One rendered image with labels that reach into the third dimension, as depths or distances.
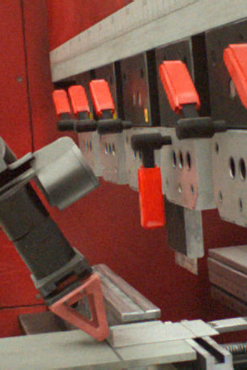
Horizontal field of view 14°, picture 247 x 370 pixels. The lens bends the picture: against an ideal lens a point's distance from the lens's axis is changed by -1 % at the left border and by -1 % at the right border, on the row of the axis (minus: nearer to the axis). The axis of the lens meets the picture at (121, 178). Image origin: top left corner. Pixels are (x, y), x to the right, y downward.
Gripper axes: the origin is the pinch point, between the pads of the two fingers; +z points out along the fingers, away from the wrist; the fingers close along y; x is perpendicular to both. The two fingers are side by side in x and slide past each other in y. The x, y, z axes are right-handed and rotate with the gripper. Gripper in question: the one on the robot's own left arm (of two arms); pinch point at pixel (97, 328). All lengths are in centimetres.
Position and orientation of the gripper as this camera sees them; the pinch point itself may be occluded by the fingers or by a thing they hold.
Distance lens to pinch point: 119.2
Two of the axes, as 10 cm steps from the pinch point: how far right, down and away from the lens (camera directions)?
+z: 5.3, 8.4, 1.3
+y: -1.7, -0.5, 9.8
